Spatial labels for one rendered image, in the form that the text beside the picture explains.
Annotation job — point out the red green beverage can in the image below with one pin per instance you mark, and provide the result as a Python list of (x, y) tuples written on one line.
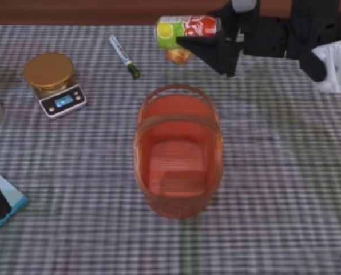
[(187, 30)]

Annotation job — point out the white green marker pen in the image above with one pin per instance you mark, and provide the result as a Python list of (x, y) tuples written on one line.
[(124, 57)]

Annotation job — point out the grey checked tablecloth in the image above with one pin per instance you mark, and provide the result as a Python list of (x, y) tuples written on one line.
[(273, 172)]

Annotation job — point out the kitchen scale with gold plate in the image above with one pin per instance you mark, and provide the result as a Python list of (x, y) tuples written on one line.
[(54, 83)]

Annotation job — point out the light blue board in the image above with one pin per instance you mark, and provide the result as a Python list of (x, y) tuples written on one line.
[(11, 200)]

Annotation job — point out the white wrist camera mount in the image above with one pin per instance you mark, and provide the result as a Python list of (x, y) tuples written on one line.
[(335, 68)]

